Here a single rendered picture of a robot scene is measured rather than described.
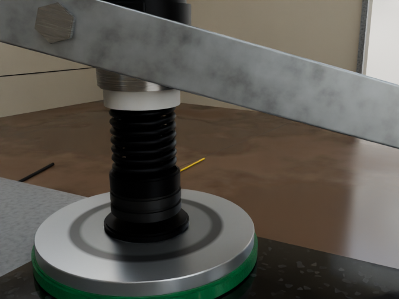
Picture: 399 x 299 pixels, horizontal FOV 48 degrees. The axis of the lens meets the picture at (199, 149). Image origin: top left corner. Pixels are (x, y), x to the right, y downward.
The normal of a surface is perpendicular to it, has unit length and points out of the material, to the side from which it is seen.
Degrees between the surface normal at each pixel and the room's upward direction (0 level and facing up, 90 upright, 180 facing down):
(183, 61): 90
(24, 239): 0
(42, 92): 90
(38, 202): 0
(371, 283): 0
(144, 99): 90
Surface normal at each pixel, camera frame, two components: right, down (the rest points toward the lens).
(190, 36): 0.04, 0.26
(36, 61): 0.81, 0.15
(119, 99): -0.44, 0.24
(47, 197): 0.00, -0.97
